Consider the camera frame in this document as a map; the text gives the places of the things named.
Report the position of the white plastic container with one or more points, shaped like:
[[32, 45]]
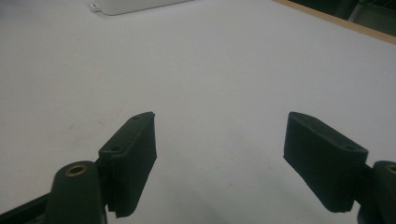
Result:
[[130, 5]]

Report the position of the dark grey chair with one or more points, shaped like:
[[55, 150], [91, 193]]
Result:
[[370, 14]]

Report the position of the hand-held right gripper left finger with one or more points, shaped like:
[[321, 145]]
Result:
[[130, 161]]

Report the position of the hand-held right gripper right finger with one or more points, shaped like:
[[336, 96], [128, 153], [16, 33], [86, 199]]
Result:
[[323, 161]]

